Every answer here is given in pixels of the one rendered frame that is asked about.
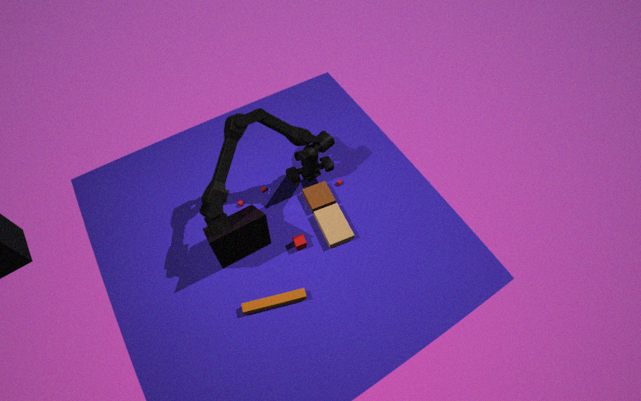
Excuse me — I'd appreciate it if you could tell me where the orange flat bar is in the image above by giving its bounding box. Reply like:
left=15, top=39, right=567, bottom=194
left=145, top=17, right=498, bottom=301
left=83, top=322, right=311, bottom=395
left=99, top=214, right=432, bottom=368
left=241, top=288, right=306, bottom=315

